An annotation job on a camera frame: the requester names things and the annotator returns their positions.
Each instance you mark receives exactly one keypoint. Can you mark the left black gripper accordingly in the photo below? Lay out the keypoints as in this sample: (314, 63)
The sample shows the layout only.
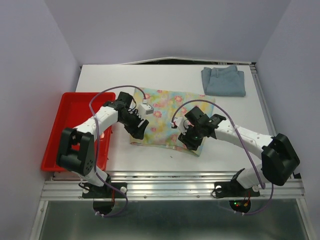
(137, 132)

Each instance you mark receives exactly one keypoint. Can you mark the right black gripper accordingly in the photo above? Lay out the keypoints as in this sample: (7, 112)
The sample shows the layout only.
(190, 144)

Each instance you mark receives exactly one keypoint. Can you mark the floral pastel skirt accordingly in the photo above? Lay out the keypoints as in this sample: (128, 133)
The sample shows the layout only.
(159, 133)

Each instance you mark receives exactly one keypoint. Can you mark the blue denim skirt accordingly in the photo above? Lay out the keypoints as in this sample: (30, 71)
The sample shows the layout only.
(223, 82)

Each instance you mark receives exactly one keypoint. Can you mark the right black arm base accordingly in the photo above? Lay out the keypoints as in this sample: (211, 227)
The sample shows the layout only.
(241, 197)

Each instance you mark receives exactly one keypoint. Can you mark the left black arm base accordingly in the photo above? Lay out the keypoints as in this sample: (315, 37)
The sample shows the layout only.
(107, 202)

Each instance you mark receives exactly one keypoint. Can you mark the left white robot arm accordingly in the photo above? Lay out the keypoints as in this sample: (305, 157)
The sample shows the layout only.
(76, 151)

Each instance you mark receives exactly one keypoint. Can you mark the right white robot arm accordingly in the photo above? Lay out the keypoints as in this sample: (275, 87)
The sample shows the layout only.
(278, 158)

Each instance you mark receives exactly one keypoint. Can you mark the red plastic tray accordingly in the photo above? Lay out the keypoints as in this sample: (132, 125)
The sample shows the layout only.
(74, 110)

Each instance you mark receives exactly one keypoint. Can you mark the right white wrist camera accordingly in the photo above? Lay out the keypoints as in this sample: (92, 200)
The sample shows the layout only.
(181, 124)

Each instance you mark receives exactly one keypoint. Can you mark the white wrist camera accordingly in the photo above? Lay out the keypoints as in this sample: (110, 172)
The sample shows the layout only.
(181, 124)
(145, 109)

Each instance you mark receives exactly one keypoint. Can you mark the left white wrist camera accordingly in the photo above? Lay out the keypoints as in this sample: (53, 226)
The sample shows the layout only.
(145, 109)

